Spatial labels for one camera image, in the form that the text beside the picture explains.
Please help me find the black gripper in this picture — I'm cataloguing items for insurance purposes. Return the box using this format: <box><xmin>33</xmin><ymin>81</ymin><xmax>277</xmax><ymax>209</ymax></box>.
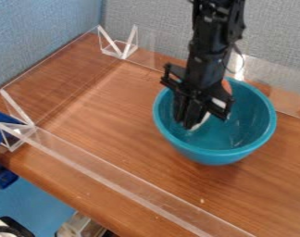
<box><xmin>161</xmin><ymin>53</ymin><xmax>235</xmax><ymax>130</ymax></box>

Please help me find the white brown-capped toy mushroom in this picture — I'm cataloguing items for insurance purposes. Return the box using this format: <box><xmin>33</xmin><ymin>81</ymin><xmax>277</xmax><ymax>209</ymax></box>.
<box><xmin>189</xmin><ymin>81</ymin><xmax>235</xmax><ymax>131</ymax></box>

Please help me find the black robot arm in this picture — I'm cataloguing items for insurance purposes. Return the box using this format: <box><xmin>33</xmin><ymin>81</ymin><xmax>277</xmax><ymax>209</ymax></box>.
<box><xmin>161</xmin><ymin>0</ymin><xmax>245</xmax><ymax>130</ymax></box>

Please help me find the blue plastic bowl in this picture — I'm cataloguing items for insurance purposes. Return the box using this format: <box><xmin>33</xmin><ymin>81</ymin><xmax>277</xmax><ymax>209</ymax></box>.
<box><xmin>153</xmin><ymin>78</ymin><xmax>277</xmax><ymax>166</ymax></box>

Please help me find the clear acrylic back barrier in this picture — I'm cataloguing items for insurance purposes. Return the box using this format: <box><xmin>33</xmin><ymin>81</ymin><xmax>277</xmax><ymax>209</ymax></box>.
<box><xmin>97</xmin><ymin>25</ymin><xmax>300</xmax><ymax>119</ymax></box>

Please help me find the clear acrylic barrier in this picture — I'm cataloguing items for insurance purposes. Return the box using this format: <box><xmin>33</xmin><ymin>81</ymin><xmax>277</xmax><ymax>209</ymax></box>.
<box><xmin>0</xmin><ymin>25</ymin><xmax>101</xmax><ymax>127</ymax></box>
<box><xmin>97</xmin><ymin>25</ymin><xmax>300</xmax><ymax>119</ymax></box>
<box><xmin>0</xmin><ymin>121</ymin><xmax>257</xmax><ymax>237</ymax></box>

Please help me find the clear acrylic left barrier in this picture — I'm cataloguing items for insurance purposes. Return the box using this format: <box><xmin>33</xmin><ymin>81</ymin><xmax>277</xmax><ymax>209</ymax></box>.
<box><xmin>0</xmin><ymin>25</ymin><xmax>101</xmax><ymax>127</ymax></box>

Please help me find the clear acrylic front barrier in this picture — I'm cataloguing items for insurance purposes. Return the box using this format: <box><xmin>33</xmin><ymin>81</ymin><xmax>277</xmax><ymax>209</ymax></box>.
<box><xmin>0</xmin><ymin>121</ymin><xmax>257</xmax><ymax>237</ymax></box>

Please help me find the clear box under table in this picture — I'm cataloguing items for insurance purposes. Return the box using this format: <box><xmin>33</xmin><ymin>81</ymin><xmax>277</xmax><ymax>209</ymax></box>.
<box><xmin>56</xmin><ymin>212</ymin><xmax>108</xmax><ymax>237</ymax></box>

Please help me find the black white object bottom left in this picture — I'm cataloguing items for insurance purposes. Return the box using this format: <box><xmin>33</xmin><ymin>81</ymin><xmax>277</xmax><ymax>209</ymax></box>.
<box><xmin>0</xmin><ymin>217</ymin><xmax>35</xmax><ymax>237</ymax></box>

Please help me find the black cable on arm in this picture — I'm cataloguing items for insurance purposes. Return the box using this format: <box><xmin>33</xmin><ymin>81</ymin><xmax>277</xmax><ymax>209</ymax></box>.
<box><xmin>225</xmin><ymin>43</ymin><xmax>247</xmax><ymax>75</ymax></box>

